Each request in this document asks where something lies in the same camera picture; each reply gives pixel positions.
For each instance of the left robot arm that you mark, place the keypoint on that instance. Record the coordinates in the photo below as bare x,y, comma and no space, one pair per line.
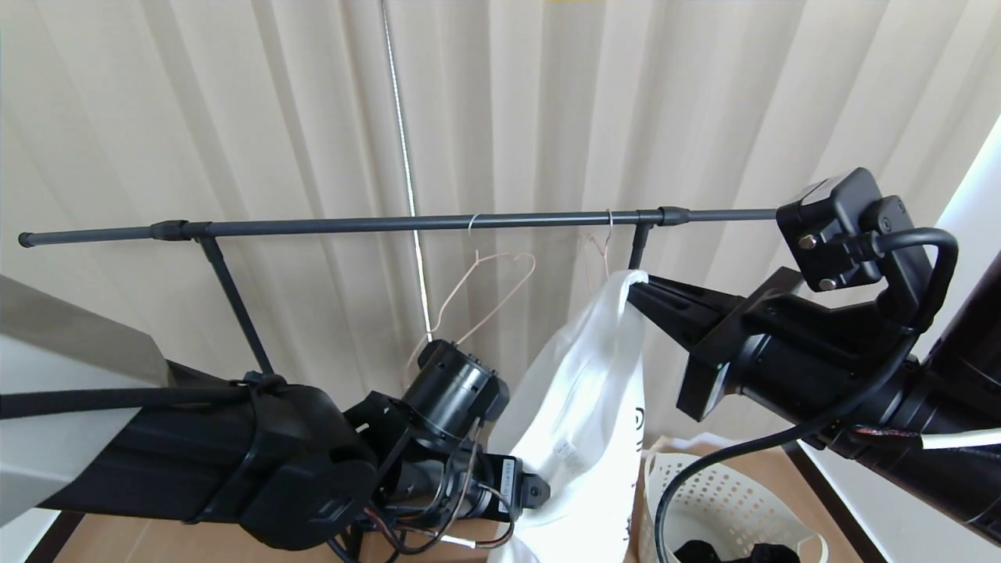
195,453

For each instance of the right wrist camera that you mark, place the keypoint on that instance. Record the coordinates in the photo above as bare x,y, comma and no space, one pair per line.
833,227

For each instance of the white printed t-shirt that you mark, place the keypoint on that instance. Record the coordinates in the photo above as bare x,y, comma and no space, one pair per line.
571,407

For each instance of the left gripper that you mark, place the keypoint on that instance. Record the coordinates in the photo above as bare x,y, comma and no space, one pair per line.
453,489

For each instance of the beige curtain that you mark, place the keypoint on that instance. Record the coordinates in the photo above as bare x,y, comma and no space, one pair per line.
235,117

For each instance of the black clothes rack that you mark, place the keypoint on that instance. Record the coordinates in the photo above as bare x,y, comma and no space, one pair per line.
313,227

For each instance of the black shorts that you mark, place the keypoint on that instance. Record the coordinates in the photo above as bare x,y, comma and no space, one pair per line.
704,553

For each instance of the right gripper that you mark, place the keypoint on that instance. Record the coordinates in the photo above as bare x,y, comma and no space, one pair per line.
805,360

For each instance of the white laundry basket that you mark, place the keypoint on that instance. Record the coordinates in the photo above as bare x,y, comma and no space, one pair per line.
727,500

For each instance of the pink clothes hanger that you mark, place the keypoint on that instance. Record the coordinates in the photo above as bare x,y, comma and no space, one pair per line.
497,306
606,250

